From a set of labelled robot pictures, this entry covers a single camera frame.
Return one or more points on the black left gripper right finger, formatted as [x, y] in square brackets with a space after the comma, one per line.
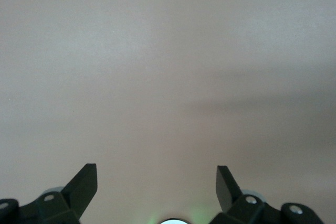
[225, 192]

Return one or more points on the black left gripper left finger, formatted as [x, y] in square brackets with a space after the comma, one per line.
[81, 192]

